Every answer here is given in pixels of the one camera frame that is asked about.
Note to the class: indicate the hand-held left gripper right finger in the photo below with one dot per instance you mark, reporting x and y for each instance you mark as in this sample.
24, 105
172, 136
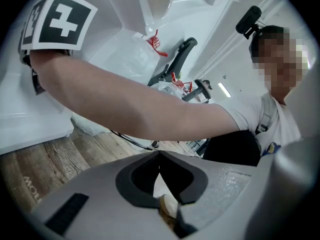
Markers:
220, 196

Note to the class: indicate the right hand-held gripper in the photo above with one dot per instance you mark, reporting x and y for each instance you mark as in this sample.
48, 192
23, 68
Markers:
62, 19

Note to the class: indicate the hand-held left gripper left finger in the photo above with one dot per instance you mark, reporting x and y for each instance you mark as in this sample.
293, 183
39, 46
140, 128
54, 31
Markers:
100, 196

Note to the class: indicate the white water dispenser cabinet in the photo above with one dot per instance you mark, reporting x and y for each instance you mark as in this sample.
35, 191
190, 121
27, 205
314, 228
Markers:
25, 114

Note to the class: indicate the person's right forearm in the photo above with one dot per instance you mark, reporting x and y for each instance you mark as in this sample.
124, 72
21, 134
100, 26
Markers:
125, 104

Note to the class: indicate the large clear water bottle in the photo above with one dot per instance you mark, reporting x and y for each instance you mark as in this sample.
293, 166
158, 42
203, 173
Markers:
170, 87
130, 56

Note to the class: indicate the person's black trousers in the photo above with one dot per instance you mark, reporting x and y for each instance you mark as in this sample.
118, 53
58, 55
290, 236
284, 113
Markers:
230, 149

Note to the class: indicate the person's beige right shoe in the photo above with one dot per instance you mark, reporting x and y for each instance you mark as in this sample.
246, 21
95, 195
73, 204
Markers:
167, 204

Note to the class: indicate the white ceiling light panel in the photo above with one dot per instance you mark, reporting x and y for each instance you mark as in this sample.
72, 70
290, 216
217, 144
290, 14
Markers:
224, 90

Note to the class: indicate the person's head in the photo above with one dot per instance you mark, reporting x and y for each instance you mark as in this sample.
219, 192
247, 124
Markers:
280, 64

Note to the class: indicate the black head-mounted camera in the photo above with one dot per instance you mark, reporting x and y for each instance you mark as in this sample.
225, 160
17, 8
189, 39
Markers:
247, 19

